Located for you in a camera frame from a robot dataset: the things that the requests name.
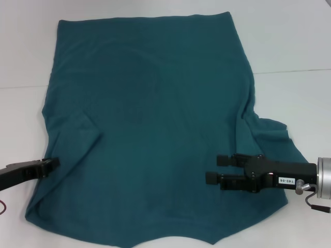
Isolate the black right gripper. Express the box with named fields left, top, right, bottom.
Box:
left=205, top=153, right=318, bottom=194

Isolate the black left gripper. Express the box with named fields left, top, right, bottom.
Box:
left=0, top=157, right=62, bottom=192

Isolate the teal blue shirt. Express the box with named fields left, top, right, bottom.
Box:
left=24, top=10, right=308, bottom=248

